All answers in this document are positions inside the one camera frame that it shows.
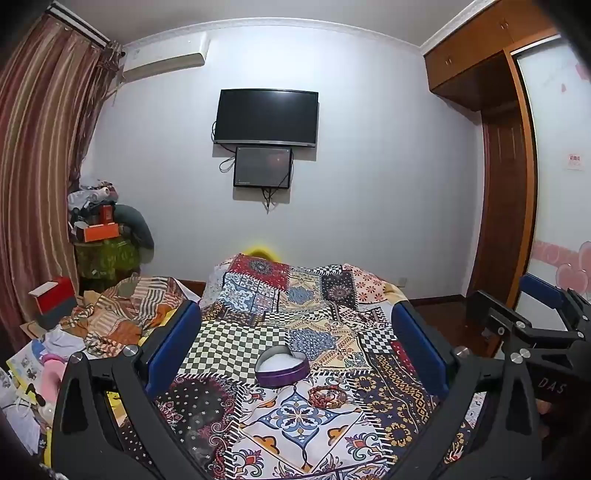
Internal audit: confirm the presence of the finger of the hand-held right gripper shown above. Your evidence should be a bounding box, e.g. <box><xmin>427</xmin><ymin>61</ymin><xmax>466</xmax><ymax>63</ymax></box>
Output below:
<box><xmin>517</xmin><ymin>273</ymin><xmax>591</xmax><ymax>324</ymax></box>
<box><xmin>466</xmin><ymin>290</ymin><xmax>591</xmax><ymax>354</ymax></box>

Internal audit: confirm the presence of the red beaded bracelet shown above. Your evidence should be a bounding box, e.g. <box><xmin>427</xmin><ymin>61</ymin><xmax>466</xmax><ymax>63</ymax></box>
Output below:
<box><xmin>307</xmin><ymin>385</ymin><xmax>346</xmax><ymax>409</ymax></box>

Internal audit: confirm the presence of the wooden door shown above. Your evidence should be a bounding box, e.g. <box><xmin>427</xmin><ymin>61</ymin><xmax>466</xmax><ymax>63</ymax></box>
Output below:
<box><xmin>466</xmin><ymin>108</ymin><xmax>532</xmax><ymax>308</ymax></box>

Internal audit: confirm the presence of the red box with white lid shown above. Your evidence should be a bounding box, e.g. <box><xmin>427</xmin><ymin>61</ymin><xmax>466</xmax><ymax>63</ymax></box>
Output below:
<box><xmin>28</xmin><ymin>277</ymin><xmax>77</xmax><ymax>317</ymax></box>

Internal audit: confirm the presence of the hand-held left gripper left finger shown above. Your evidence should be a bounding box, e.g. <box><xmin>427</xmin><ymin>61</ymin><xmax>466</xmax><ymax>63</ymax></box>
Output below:
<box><xmin>50</xmin><ymin>300</ymin><xmax>204</xmax><ymax>480</ymax></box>

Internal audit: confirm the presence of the orange striped cloth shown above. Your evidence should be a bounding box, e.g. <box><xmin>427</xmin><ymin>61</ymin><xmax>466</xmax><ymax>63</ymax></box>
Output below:
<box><xmin>69</xmin><ymin>274</ymin><xmax>195</xmax><ymax>356</ymax></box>

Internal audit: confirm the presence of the yellow cloth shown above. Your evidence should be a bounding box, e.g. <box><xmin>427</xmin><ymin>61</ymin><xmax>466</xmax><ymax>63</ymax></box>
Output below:
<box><xmin>106</xmin><ymin>390</ymin><xmax>128</xmax><ymax>416</ymax></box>

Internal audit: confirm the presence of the small black monitor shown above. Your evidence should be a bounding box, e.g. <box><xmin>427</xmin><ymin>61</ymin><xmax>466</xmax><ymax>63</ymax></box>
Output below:
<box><xmin>233</xmin><ymin>145</ymin><xmax>294</xmax><ymax>190</ymax></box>

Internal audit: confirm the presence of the flat orange box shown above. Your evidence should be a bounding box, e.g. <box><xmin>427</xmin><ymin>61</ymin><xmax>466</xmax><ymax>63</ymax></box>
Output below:
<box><xmin>83</xmin><ymin>224</ymin><xmax>122</xmax><ymax>243</ymax></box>

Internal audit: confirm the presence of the white paper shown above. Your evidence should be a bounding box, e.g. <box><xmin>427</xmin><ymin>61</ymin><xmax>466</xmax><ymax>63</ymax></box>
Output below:
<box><xmin>0</xmin><ymin>392</ymin><xmax>47</xmax><ymax>457</ymax></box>

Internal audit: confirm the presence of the pink cloth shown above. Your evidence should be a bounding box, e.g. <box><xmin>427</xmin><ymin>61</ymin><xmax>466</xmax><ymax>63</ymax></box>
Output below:
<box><xmin>37</xmin><ymin>355</ymin><xmax>65</xmax><ymax>408</ymax></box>

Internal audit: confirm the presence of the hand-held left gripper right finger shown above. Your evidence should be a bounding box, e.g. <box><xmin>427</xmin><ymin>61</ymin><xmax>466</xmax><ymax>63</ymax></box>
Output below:
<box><xmin>390</xmin><ymin>302</ymin><xmax>544</xmax><ymax>480</ymax></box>

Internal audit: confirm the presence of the white wardrobe sliding door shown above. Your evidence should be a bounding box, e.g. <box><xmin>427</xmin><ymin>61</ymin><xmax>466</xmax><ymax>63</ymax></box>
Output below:
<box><xmin>510</xmin><ymin>32</ymin><xmax>591</xmax><ymax>324</ymax></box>

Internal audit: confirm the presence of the striped brown curtain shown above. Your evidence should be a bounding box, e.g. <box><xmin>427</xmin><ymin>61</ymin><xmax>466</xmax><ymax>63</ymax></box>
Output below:
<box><xmin>0</xmin><ymin>11</ymin><xmax>125</xmax><ymax>352</ymax></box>

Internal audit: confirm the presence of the patterned patchwork quilt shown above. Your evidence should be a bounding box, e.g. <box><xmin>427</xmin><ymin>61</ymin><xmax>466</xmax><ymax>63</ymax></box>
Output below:
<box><xmin>115</xmin><ymin>253</ymin><xmax>509</xmax><ymax>480</ymax></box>

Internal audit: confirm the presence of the grey cushion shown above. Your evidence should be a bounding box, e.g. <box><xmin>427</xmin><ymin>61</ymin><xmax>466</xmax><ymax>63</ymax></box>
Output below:
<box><xmin>113</xmin><ymin>203</ymin><xmax>155</xmax><ymax>265</ymax></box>

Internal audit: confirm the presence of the person's right hand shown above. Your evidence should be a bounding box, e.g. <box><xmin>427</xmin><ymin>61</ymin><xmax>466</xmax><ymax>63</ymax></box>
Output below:
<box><xmin>536</xmin><ymin>399</ymin><xmax>556</xmax><ymax>440</ymax></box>

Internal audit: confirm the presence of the lavender cloth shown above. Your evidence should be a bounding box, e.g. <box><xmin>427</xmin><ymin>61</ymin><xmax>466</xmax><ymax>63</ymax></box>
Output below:
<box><xmin>41</xmin><ymin>325</ymin><xmax>88</xmax><ymax>361</ymax></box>

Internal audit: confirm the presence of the white curtain rail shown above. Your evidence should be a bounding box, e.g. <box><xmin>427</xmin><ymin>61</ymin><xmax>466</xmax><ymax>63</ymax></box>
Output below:
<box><xmin>44</xmin><ymin>7</ymin><xmax>114</xmax><ymax>47</ymax></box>

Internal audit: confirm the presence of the wooden wardrobe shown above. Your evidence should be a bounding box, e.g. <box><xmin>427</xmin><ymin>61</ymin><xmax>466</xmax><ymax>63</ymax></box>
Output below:
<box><xmin>422</xmin><ymin>0</ymin><xmax>591</xmax><ymax>365</ymax></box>

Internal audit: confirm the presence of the green patterned side table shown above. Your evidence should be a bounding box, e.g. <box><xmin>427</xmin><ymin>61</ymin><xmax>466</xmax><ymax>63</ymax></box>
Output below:
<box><xmin>74</xmin><ymin>237</ymin><xmax>141</xmax><ymax>280</ymax></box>

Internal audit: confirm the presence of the white air conditioner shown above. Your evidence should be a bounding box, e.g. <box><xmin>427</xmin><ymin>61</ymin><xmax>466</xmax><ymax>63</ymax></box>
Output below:
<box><xmin>121</xmin><ymin>34</ymin><xmax>211</xmax><ymax>84</ymax></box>

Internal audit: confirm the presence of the dark grey box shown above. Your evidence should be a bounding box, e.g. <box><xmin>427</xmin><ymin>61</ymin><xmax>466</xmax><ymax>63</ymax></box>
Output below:
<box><xmin>37</xmin><ymin>300</ymin><xmax>80</xmax><ymax>331</ymax></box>

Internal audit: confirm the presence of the purple heart-shaped box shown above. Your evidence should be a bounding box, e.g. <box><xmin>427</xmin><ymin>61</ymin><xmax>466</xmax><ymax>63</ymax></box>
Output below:
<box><xmin>255</xmin><ymin>347</ymin><xmax>311</xmax><ymax>388</ymax></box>

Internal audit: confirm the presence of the black wall television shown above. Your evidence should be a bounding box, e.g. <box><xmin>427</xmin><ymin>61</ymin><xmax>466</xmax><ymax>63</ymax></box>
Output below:
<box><xmin>213</xmin><ymin>89</ymin><xmax>320</xmax><ymax>148</ymax></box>

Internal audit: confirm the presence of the illustrated booklet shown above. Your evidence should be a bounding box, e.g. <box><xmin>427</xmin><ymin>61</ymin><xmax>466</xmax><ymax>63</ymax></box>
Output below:
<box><xmin>7</xmin><ymin>342</ymin><xmax>47</xmax><ymax>385</ymax></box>

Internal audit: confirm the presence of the pile of clothes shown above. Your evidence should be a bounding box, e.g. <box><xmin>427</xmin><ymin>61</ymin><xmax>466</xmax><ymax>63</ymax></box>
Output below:
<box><xmin>67</xmin><ymin>180</ymin><xmax>121</xmax><ymax>219</ymax></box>

